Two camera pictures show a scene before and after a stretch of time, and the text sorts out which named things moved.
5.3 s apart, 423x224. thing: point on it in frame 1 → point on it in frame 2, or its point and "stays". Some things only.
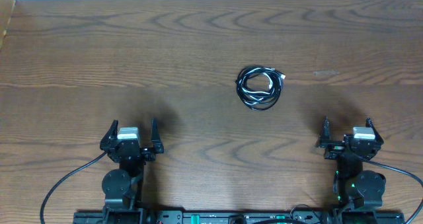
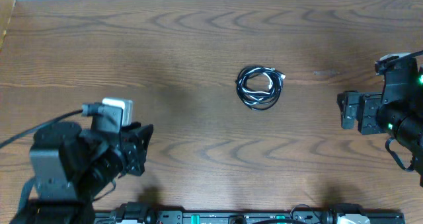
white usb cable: (256, 99) stays
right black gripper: (324, 138) → (368, 102)
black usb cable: (260, 100) stays
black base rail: (178, 216) stays
